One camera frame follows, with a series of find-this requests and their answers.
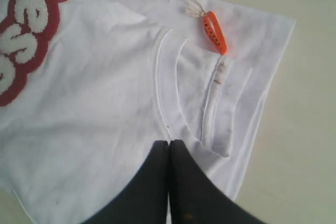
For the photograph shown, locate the white t-shirt red lettering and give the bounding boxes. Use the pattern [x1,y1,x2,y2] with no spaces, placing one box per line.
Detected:
[1,0,295,223]

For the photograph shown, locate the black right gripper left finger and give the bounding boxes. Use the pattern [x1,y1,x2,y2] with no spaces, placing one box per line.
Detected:
[86,141,169,224]

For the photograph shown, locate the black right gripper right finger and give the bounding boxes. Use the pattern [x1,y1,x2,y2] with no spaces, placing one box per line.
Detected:
[169,140,252,223]

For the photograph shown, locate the orange hang tag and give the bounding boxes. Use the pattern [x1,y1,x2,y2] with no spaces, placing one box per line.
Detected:
[203,11,227,55]

